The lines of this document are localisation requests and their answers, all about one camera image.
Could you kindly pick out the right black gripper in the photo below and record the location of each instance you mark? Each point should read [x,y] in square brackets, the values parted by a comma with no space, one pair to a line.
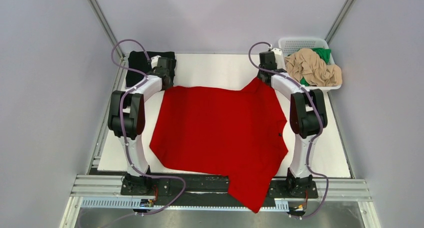
[259,75]

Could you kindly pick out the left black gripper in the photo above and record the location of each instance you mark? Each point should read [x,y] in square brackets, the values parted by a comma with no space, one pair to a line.
[170,85]

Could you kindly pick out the red t-shirt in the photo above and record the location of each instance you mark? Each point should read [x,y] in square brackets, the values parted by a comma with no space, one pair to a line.
[233,133]

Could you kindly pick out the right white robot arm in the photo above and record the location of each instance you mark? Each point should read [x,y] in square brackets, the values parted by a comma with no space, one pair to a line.
[307,119]

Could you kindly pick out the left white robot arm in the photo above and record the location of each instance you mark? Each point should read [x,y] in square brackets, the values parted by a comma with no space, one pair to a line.
[127,120]

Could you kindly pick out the white plastic laundry basket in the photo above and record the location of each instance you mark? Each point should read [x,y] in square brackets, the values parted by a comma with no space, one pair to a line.
[289,45]

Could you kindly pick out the folded black t-shirt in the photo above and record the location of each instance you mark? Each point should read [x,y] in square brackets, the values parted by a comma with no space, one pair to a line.
[138,61]

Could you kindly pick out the beige t-shirt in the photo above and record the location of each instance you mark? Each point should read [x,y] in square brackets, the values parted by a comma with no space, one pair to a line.
[293,67]

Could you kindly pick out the green t-shirt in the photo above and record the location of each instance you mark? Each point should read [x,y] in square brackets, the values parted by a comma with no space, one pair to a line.
[315,66]

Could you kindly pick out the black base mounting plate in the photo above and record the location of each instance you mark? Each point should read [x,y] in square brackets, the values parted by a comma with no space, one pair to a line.
[206,191]

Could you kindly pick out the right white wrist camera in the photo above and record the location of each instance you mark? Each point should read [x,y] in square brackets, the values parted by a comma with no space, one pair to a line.
[278,53]

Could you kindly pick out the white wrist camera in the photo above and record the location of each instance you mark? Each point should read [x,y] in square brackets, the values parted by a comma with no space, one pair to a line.
[278,53]
[154,61]

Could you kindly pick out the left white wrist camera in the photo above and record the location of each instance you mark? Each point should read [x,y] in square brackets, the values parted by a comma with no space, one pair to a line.
[154,61]

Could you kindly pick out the right aluminium frame post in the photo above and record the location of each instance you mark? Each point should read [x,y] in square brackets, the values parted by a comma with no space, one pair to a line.
[339,19]

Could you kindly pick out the aluminium frame post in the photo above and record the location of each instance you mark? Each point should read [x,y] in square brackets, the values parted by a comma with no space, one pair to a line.
[339,19]
[103,21]

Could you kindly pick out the left aluminium frame post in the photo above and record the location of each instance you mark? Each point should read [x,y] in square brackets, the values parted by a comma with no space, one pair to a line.
[103,21]

